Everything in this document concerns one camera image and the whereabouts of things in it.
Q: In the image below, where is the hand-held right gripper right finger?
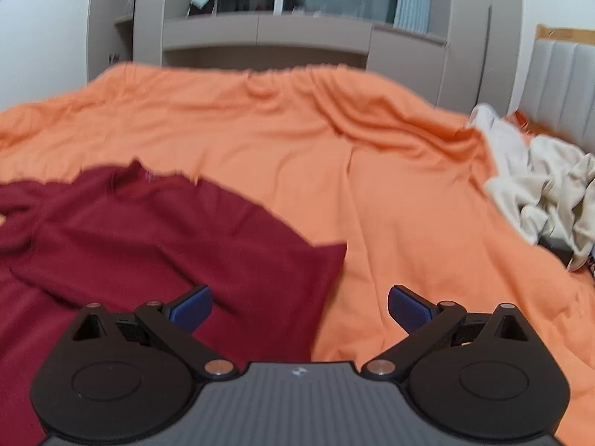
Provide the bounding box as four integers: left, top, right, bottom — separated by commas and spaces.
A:
361, 285, 540, 381

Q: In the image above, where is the grey padded headboard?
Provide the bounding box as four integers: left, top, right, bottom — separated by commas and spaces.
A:
509, 23, 595, 154

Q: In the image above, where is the beige crumpled garment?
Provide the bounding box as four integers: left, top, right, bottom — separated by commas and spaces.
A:
486, 135, 595, 272

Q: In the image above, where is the dark object under clothes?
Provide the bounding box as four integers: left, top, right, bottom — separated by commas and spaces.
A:
538, 236, 575, 269

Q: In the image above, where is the beige built-in wardrobe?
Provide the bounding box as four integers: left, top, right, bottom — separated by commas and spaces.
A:
86, 0, 524, 112

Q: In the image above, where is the orange bed blanket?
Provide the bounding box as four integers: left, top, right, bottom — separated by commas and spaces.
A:
0, 62, 595, 428

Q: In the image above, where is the dark red shirt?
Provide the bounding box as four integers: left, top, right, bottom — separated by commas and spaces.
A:
0, 160, 348, 446

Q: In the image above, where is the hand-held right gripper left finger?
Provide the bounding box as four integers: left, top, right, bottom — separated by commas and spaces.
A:
60, 285, 238, 381

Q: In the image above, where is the white garment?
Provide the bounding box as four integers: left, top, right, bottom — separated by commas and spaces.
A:
467, 103, 535, 172

